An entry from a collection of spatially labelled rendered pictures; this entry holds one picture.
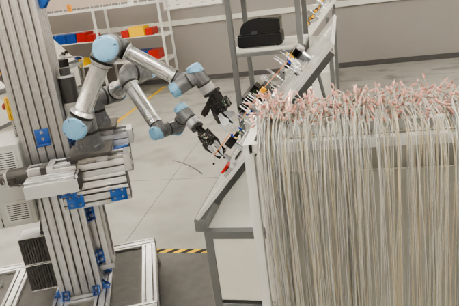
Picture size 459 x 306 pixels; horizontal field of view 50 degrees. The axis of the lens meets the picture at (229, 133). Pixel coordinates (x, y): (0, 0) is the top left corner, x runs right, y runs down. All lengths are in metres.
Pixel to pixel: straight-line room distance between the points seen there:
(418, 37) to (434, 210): 8.63
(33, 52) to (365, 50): 7.97
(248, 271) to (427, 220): 1.11
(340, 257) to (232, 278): 0.96
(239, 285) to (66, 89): 1.39
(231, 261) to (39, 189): 1.01
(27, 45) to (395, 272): 2.05
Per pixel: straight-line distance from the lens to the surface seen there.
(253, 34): 3.37
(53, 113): 2.81
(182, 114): 2.60
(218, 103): 2.38
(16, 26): 2.78
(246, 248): 2.38
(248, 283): 2.48
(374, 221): 1.53
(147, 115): 2.64
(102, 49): 2.36
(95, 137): 2.65
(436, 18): 10.12
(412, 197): 1.55
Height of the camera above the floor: 1.92
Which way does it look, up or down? 17 degrees down
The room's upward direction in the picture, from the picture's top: 7 degrees counter-clockwise
